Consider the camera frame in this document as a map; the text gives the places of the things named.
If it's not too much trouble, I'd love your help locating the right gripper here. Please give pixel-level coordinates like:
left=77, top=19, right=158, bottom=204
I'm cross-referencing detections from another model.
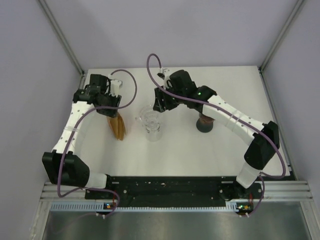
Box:
left=153, top=83, right=186, bottom=113

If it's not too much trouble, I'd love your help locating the clear glass dripper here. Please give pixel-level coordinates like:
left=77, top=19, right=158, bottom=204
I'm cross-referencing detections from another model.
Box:
left=135, top=105, right=161, bottom=133

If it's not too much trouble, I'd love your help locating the red rimmed coffee server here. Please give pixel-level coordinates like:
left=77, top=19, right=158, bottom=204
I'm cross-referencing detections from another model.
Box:
left=196, top=113, right=215, bottom=133

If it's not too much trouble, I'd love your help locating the clear glass with brown band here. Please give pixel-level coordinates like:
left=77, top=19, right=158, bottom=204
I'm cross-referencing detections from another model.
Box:
left=145, top=124, right=162, bottom=142

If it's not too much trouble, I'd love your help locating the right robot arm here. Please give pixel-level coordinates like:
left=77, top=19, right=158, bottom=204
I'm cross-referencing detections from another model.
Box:
left=153, top=68, right=280, bottom=198

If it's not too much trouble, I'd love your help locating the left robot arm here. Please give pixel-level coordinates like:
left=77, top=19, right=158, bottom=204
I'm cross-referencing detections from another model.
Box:
left=42, top=74, right=123, bottom=199

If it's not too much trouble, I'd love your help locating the stack of brown filters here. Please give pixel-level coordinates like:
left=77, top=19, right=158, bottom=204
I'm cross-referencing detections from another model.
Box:
left=108, top=114, right=127, bottom=141

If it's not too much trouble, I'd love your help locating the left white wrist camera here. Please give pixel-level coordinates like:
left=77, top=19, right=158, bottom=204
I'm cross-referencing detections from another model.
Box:
left=109, top=79, right=123, bottom=97

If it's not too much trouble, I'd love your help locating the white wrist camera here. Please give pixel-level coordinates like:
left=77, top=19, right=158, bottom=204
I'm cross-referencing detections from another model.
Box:
left=109, top=79, right=123, bottom=97
left=157, top=67, right=171, bottom=84

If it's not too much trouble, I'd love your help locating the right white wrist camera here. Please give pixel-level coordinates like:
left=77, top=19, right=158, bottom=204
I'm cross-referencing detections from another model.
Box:
left=157, top=67, right=171, bottom=84

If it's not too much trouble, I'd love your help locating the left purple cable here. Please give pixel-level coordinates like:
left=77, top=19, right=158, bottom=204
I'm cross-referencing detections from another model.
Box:
left=57, top=68, right=138, bottom=221

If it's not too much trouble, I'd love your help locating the purple cable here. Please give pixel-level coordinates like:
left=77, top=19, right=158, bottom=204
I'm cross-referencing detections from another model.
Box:
left=146, top=53, right=287, bottom=218
left=57, top=68, right=138, bottom=221

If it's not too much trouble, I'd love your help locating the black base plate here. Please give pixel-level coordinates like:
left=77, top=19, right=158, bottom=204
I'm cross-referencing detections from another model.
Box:
left=84, top=176, right=263, bottom=208

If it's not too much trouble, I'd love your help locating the grey cable duct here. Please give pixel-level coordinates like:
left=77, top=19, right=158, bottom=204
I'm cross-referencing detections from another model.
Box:
left=50, top=201, right=252, bottom=213

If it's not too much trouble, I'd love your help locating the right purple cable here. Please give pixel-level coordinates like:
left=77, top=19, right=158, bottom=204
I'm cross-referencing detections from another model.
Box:
left=146, top=53, right=287, bottom=218

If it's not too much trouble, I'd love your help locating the aluminium frame rail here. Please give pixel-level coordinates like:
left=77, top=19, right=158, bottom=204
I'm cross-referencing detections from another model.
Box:
left=40, top=180, right=314, bottom=202

